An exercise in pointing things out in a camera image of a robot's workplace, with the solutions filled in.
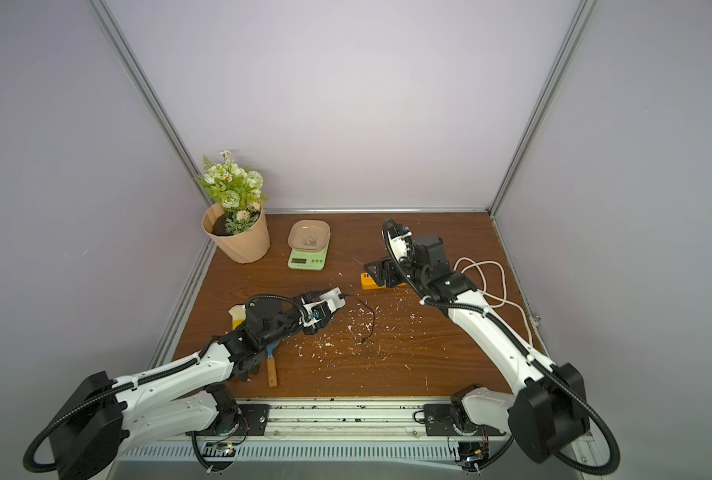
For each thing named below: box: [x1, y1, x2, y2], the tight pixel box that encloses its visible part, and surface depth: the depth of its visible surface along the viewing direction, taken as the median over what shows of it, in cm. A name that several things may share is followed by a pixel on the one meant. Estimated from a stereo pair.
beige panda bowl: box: [288, 219, 331, 251], surface depth 109 cm
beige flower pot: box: [202, 203, 271, 264], surface depth 97 cm
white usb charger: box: [316, 286, 346, 313], surface depth 76 cm
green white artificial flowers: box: [196, 150, 268, 233], surface depth 92 cm
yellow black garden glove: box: [228, 304, 246, 330], surface depth 90 cm
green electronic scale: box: [287, 233, 331, 271], surface depth 105 cm
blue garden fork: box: [267, 341, 280, 388], surface depth 81 cm
